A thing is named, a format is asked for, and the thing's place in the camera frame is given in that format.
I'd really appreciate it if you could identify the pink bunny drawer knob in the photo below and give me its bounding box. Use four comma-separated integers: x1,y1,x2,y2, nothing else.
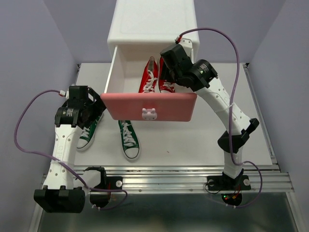
141,108,157,120

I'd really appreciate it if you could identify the red sneaker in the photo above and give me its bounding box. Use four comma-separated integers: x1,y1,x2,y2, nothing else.
158,58,175,93
139,57,158,93

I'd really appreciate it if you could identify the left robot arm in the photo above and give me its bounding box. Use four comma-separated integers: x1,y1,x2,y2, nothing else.
34,86,106,213

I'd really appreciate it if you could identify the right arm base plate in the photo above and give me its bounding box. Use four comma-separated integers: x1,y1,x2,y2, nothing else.
207,174,252,191

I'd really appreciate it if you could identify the white shoe cabinet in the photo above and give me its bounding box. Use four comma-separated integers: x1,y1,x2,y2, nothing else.
107,0,200,63

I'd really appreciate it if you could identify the green sneaker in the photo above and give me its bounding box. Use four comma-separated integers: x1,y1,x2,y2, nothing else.
77,113,104,152
118,120,140,162

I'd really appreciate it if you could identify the aluminium rail frame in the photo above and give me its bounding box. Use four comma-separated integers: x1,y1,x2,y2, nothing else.
28,62,305,232

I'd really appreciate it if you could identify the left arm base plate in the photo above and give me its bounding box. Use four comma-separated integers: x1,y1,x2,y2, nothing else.
87,176,123,192

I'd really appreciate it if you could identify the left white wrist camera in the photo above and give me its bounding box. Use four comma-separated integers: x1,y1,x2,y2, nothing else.
59,90,69,98

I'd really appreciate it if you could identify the pink front drawer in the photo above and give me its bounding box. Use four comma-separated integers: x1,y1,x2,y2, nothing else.
100,53,197,122

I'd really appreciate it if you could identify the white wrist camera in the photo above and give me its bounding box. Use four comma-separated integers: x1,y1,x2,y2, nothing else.
175,36,193,49
59,90,69,98

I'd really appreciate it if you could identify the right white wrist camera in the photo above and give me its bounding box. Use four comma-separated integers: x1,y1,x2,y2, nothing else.
175,36,193,49

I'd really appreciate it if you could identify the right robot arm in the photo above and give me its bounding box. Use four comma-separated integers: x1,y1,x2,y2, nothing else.
160,44,259,189

